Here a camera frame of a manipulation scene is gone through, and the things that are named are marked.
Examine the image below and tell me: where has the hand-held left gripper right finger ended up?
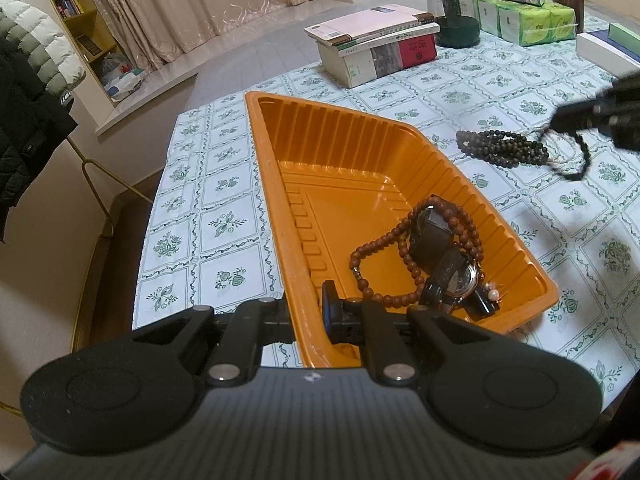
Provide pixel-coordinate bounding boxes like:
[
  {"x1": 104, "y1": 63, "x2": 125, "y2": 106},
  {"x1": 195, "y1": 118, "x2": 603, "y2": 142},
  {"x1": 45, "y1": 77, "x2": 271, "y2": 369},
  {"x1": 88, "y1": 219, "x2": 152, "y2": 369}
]
[{"x1": 321, "y1": 280, "x2": 502, "y2": 387}]

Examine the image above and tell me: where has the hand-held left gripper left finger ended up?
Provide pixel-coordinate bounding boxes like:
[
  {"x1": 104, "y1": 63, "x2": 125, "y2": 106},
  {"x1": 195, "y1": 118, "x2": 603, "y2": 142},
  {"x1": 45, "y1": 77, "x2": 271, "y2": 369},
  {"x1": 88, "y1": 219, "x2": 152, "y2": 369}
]
[{"x1": 132, "y1": 297, "x2": 297, "y2": 387}]

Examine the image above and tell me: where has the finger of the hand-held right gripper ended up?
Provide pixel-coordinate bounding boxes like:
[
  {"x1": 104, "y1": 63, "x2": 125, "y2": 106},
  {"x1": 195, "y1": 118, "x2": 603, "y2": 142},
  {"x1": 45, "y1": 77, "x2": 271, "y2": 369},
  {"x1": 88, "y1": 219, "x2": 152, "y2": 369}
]
[
  {"x1": 554, "y1": 107, "x2": 640, "y2": 152},
  {"x1": 551, "y1": 74, "x2": 640, "y2": 122}
]

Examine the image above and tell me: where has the white pearl bracelet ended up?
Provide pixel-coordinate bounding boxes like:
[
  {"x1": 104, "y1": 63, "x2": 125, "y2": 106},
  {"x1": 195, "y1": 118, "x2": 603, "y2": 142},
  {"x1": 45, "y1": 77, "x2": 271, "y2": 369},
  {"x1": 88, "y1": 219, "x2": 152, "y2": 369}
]
[{"x1": 542, "y1": 129, "x2": 592, "y2": 167}]

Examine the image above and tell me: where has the black bead bracelet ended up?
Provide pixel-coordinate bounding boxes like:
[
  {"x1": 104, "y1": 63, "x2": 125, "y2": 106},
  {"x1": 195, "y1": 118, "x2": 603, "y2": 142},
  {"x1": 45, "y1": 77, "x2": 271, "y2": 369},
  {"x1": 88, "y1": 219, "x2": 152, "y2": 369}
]
[{"x1": 539, "y1": 127, "x2": 594, "y2": 182}]

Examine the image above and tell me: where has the dark bead necklace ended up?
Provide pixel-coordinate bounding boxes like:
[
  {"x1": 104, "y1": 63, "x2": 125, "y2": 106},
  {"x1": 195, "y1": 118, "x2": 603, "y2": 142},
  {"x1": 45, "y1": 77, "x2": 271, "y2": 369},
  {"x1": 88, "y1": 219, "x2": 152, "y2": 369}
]
[{"x1": 455, "y1": 128, "x2": 551, "y2": 169}]

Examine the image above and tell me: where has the brown bead bracelet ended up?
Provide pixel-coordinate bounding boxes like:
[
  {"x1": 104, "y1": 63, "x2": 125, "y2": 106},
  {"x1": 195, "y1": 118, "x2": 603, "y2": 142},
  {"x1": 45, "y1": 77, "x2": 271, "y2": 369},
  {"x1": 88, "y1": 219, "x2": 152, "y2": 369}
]
[{"x1": 349, "y1": 197, "x2": 484, "y2": 309}]

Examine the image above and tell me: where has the orange plastic tray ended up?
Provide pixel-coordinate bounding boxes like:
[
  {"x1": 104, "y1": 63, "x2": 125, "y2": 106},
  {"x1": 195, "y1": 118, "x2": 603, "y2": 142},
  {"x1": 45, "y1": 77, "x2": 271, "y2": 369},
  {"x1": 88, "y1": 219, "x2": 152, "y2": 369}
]
[{"x1": 244, "y1": 91, "x2": 560, "y2": 369}]

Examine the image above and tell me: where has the black wristwatch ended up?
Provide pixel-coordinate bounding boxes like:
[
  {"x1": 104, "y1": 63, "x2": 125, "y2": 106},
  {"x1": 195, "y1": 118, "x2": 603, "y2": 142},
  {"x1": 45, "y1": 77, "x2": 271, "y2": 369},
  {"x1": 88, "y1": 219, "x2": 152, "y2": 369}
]
[{"x1": 419, "y1": 249, "x2": 485, "y2": 312}]

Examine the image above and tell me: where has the black lipstick tube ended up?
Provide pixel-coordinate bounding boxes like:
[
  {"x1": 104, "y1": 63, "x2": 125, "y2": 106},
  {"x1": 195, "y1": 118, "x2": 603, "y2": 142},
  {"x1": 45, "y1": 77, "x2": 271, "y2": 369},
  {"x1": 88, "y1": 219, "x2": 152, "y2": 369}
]
[{"x1": 464, "y1": 286, "x2": 502, "y2": 319}]

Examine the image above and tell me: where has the long white box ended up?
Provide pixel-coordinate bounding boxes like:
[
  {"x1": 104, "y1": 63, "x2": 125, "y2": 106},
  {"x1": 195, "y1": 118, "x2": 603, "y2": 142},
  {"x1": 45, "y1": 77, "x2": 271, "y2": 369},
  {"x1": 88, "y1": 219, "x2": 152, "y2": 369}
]
[{"x1": 574, "y1": 32, "x2": 640, "y2": 81}]

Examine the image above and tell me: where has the blue book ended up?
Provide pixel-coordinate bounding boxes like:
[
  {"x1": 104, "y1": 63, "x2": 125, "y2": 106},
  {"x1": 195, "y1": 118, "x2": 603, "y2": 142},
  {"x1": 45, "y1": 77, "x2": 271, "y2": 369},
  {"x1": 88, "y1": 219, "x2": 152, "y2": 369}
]
[{"x1": 582, "y1": 29, "x2": 640, "y2": 64}]

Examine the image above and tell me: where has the light green box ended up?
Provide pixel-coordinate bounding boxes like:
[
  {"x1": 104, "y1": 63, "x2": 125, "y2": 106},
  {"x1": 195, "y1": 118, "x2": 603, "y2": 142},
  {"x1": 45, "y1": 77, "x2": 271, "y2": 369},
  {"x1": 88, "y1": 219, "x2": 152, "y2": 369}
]
[{"x1": 607, "y1": 23, "x2": 640, "y2": 59}]

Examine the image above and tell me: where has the green tissue pack bundle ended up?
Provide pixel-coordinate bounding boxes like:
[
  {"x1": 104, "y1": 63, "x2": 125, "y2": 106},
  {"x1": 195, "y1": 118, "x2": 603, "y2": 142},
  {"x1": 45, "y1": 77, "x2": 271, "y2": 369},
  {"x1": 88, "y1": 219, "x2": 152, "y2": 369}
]
[{"x1": 472, "y1": 0, "x2": 576, "y2": 47}]

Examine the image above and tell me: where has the dark green glass jar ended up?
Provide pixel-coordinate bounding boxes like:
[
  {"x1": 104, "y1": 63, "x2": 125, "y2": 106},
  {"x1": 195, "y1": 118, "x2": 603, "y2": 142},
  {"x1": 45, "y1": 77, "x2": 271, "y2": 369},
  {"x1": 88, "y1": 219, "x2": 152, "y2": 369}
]
[{"x1": 425, "y1": 0, "x2": 482, "y2": 49}]

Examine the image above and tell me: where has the thick white red book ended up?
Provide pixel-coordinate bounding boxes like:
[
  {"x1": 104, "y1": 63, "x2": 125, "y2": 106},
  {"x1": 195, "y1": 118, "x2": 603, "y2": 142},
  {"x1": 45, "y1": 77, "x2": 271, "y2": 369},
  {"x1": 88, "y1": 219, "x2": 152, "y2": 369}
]
[{"x1": 317, "y1": 34, "x2": 439, "y2": 89}]

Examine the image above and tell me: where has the pink cover book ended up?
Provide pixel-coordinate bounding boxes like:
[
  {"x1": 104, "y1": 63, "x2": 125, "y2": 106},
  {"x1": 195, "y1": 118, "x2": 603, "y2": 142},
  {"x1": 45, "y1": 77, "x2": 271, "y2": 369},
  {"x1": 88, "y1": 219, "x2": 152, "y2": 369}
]
[{"x1": 304, "y1": 3, "x2": 441, "y2": 49}]

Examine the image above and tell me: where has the plastic bags pile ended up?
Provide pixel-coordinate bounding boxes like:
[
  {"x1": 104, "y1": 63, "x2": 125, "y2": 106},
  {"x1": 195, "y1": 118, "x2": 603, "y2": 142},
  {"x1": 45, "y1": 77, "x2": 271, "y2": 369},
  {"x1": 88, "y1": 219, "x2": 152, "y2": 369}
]
[{"x1": 97, "y1": 52, "x2": 147, "y2": 102}]

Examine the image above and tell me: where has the black down jacket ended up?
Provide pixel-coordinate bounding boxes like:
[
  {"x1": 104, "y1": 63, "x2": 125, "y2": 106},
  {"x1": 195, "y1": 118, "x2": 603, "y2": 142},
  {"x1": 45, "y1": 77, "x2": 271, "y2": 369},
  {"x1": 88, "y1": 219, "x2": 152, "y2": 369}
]
[{"x1": 0, "y1": 35, "x2": 79, "y2": 244}]

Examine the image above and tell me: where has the beige patterned curtain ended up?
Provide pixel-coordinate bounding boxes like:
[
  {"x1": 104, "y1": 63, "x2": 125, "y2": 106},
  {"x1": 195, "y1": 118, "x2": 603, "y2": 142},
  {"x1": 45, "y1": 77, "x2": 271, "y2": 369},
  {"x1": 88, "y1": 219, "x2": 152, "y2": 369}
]
[{"x1": 74, "y1": 0, "x2": 321, "y2": 69}]

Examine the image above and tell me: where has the grey white down jacket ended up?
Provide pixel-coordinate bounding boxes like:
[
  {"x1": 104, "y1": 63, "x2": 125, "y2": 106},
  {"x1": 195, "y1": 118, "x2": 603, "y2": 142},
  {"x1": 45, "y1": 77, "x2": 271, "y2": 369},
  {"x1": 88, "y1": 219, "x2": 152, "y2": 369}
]
[{"x1": 0, "y1": 0, "x2": 87, "y2": 107}]

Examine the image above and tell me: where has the yellow bookshelf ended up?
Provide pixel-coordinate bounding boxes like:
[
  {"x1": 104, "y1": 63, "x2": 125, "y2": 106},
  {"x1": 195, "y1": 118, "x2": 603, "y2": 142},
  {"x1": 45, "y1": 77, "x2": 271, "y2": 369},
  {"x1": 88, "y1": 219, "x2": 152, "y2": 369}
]
[{"x1": 32, "y1": 0, "x2": 119, "y2": 64}]

